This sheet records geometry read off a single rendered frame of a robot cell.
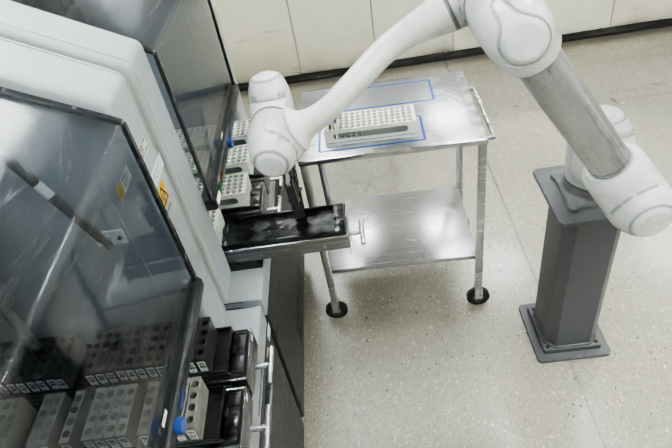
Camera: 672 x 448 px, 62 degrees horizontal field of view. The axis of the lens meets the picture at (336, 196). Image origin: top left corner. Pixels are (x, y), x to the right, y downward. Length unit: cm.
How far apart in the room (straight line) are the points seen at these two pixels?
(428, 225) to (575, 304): 62
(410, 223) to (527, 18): 134
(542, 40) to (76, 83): 82
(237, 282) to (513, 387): 109
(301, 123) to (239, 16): 256
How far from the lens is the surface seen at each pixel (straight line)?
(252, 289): 155
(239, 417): 125
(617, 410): 220
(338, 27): 375
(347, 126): 181
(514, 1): 113
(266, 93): 133
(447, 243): 221
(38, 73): 107
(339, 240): 153
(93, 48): 117
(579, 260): 190
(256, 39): 380
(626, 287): 253
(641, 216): 149
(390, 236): 225
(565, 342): 224
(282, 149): 120
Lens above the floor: 186
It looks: 40 degrees down
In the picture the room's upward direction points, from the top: 11 degrees counter-clockwise
